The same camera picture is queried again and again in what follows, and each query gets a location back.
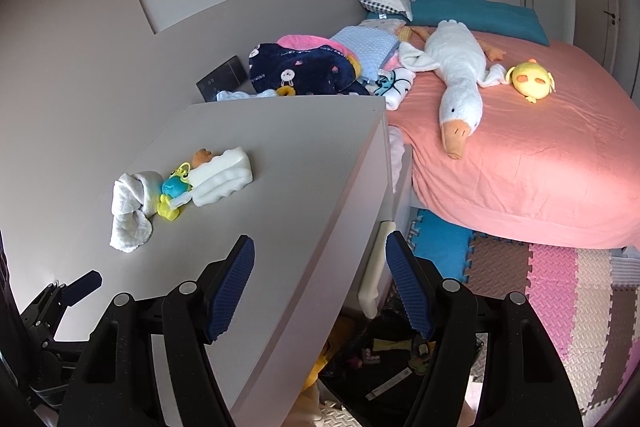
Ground white towel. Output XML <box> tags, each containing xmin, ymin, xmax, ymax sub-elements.
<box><xmin>110</xmin><ymin>171</ymin><xmax>163</xmax><ymax>254</ymax></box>

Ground teal yellow frog toy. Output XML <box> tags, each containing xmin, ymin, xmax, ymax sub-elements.
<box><xmin>156</xmin><ymin>162</ymin><xmax>192</xmax><ymax>221</ymax></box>

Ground small brown bear toy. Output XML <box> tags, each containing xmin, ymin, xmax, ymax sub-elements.
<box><xmin>190</xmin><ymin>148</ymin><xmax>216</xmax><ymax>169</ymax></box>

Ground white wavy foam sponge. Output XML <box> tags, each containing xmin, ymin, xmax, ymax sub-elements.
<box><xmin>189</xmin><ymin>147</ymin><xmax>253</xmax><ymax>207</ymax></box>

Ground white long cardboard box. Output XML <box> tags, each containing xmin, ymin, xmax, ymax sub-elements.
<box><xmin>366</xmin><ymin>367</ymin><xmax>412</xmax><ymax>401</ymax></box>

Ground black trash bin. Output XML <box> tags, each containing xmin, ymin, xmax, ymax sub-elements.
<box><xmin>319</xmin><ymin>297</ymin><xmax>435</xmax><ymax>426</ymax></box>

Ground colourful foam floor mats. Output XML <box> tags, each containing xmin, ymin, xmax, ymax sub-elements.
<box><xmin>288</xmin><ymin>210</ymin><xmax>639</xmax><ymax>426</ymax></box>

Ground yellow pikachu plush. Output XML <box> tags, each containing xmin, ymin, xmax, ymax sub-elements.
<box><xmin>302</xmin><ymin>338</ymin><xmax>341</xmax><ymax>392</ymax></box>

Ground pink bed sheet mattress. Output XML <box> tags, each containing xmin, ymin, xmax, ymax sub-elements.
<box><xmin>387</xmin><ymin>32</ymin><xmax>639</xmax><ymax>249</ymax></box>

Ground yellow chick plush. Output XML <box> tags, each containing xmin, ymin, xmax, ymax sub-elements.
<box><xmin>506</xmin><ymin>58</ymin><xmax>555</xmax><ymax>104</ymax></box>

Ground white cartoon print cloth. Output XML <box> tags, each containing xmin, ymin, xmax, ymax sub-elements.
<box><xmin>372</xmin><ymin>67</ymin><xmax>416</xmax><ymax>112</ymax></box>

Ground light blue baby garment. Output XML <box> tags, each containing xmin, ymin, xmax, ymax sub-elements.
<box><xmin>215</xmin><ymin>89</ymin><xmax>278</xmax><ymax>102</ymax></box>

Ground white goose plush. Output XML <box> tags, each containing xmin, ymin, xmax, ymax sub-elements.
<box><xmin>398</xmin><ymin>20</ymin><xmax>506</xmax><ymax>159</ymax></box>

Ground light blue knit blanket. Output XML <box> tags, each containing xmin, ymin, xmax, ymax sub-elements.
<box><xmin>332</xmin><ymin>26</ymin><xmax>399</xmax><ymax>82</ymax></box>

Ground navy rabbit print blanket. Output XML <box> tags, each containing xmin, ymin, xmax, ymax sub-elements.
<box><xmin>248</xmin><ymin>43</ymin><xmax>369</xmax><ymax>95</ymax></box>

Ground teal long pillow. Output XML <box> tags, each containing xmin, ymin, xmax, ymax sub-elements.
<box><xmin>364</xmin><ymin>0</ymin><xmax>551</xmax><ymax>48</ymax></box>

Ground pink fleece blanket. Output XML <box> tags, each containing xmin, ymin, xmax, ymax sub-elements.
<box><xmin>277</xmin><ymin>35</ymin><xmax>359</xmax><ymax>64</ymax></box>

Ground black wall switch panel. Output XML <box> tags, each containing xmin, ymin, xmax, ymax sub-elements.
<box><xmin>196</xmin><ymin>55</ymin><xmax>247</xmax><ymax>102</ymax></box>

